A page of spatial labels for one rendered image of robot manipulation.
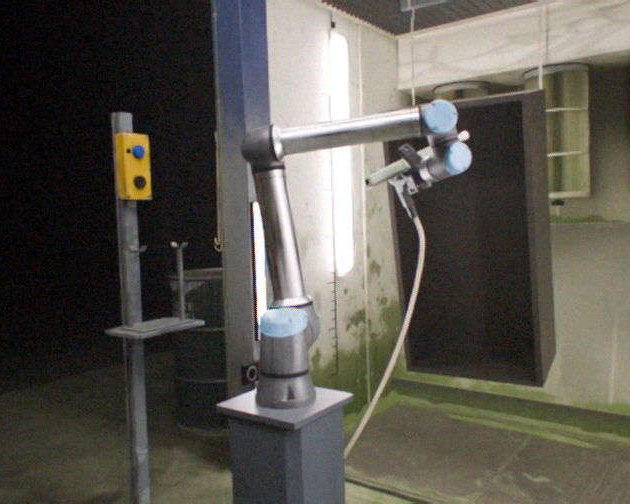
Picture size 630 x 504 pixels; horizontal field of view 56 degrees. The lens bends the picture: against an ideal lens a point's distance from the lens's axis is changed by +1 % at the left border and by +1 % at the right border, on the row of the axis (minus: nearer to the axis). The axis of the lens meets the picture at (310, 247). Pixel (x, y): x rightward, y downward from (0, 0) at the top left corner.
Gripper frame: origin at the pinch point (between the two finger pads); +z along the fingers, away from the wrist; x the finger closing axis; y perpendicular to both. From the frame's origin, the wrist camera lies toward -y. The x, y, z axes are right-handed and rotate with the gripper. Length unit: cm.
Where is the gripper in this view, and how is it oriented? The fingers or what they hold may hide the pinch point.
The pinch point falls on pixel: (395, 177)
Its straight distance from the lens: 219.6
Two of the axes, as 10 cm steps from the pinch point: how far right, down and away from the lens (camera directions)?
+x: 8.1, -4.3, 4.0
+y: 4.4, 8.9, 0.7
